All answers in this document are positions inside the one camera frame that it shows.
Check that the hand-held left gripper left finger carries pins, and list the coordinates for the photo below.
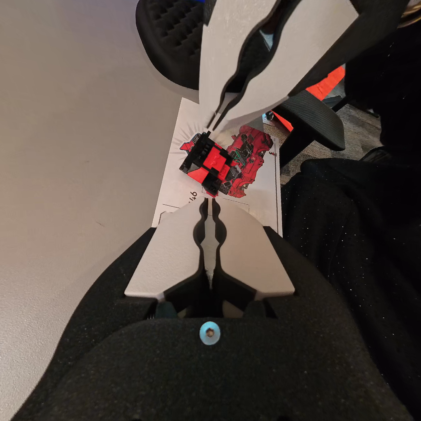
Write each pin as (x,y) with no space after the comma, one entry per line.
(167,259)

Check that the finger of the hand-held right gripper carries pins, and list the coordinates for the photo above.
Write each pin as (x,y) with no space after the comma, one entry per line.
(296,59)
(223,39)

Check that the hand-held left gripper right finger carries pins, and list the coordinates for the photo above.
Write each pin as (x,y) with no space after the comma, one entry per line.
(253,259)

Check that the red black lego module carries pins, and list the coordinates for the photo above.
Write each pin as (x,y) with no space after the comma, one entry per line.
(213,161)

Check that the lego instruction booklet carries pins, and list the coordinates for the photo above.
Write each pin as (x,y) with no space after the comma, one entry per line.
(263,204)

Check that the brown braided band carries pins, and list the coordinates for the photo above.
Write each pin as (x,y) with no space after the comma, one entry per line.
(412,19)

